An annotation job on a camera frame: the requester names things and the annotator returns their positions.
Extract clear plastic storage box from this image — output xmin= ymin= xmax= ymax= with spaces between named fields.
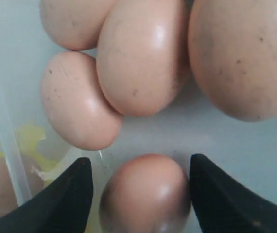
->
xmin=0 ymin=0 xmax=277 ymax=233

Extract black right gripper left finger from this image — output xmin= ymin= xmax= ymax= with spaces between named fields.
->
xmin=0 ymin=157 xmax=92 ymax=233

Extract yellow plastic egg tray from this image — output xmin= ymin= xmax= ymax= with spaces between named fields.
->
xmin=0 ymin=123 xmax=95 ymax=233

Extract brown egg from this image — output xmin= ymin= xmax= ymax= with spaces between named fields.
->
xmin=96 ymin=0 xmax=190 ymax=116
xmin=0 ymin=156 xmax=44 ymax=217
xmin=99 ymin=154 xmax=191 ymax=233
xmin=188 ymin=0 xmax=277 ymax=122
xmin=40 ymin=51 xmax=123 ymax=151
xmin=39 ymin=0 xmax=115 ymax=50

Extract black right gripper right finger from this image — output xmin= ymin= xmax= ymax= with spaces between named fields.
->
xmin=190 ymin=154 xmax=277 ymax=233

